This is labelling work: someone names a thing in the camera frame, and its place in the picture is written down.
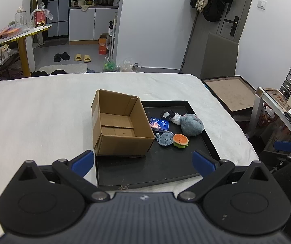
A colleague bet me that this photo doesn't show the grey padded board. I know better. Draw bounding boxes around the grey padded board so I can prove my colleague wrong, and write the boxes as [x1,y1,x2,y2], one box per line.
[206,32,238,78]

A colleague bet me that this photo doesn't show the blue foil packet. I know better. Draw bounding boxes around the blue foil packet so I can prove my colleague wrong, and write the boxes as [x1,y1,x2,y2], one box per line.
[150,117,170,133]

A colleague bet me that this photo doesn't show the grey round plush toy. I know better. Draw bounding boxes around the grey round plush toy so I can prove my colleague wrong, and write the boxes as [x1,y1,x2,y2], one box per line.
[180,113,204,136]

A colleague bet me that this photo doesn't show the black door lock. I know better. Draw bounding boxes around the black door lock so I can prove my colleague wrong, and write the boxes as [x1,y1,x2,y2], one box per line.
[225,16,240,36]

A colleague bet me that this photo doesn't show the yellow table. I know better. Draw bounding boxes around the yellow table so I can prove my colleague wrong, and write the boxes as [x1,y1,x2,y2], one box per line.
[1,23,53,77]

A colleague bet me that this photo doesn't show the green plastic bag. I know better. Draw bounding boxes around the green plastic bag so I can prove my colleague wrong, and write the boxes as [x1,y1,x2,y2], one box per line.
[103,57,118,72]

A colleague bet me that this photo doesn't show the hamburger plush toy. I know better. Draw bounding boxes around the hamburger plush toy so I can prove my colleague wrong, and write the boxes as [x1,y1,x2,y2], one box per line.
[173,134,189,148]

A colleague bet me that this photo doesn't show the white floor mat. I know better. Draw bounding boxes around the white floor mat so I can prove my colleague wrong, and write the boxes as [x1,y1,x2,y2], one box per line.
[39,63,88,75]

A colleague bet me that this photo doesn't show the colourful snack packets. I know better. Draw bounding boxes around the colourful snack packets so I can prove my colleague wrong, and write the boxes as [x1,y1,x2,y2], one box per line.
[0,27,25,40]

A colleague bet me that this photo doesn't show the black tray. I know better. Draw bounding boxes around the black tray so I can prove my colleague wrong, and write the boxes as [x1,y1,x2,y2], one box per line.
[95,100,221,190]

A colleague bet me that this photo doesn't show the glass jar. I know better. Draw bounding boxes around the glass jar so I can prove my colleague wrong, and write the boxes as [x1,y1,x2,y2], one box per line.
[14,7,28,28]

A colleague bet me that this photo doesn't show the dark framed glass door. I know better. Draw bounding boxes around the dark framed glass door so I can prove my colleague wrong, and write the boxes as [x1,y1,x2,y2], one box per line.
[48,0,71,37]

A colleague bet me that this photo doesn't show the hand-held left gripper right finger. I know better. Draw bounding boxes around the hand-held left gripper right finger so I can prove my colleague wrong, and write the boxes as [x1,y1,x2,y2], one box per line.
[178,150,271,203]

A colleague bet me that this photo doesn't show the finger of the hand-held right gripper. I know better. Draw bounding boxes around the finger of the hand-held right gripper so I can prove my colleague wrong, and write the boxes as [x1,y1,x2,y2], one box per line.
[274,140,291,162]

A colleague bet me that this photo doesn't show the orange box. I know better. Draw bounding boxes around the orange box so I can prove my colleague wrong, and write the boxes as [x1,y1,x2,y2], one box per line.
[99,37,108,55]

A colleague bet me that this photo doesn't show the grey door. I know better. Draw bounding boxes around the grey door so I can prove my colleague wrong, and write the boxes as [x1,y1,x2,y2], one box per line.
[181,0,256,74]

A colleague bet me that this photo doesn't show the black plush toy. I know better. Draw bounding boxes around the black plush toy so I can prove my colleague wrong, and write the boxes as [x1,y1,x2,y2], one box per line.
[160,110,177,121]

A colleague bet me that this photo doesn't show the clear plastic bag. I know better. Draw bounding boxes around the clear plastic bag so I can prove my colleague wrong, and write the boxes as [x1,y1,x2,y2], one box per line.
[119,59,142,72]

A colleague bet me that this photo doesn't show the black clothes pile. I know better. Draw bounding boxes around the black clothes pile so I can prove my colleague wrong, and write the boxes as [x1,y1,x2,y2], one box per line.
[31,69,67,77]

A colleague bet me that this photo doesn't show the white kitchen cabinet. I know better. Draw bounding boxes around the white kitchen cabinet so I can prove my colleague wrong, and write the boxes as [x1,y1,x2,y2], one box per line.
[69,7,119,42]

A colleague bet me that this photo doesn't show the white side table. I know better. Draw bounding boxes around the white side table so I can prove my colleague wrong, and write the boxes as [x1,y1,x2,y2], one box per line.
[252,88,291,143]

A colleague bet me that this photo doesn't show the red carton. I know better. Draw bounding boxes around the red carton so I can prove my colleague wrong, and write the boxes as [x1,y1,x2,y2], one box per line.
[31,8,47,27]

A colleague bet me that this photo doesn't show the brown cardboard box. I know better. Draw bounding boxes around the brown cardboard box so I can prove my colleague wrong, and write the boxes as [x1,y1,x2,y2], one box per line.
[92,89,156,157]

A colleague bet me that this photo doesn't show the blue octopus plush toy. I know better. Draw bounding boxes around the blue octopus plush toy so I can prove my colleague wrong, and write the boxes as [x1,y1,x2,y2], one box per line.
[156,131,174,147]

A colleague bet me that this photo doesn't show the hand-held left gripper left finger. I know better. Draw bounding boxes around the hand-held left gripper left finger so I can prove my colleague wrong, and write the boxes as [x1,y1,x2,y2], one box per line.
[16,150,110,204]

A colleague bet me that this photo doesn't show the brown framed board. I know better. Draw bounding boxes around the brown framed board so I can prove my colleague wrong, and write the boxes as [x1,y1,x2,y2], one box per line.
[201,76,259,113]

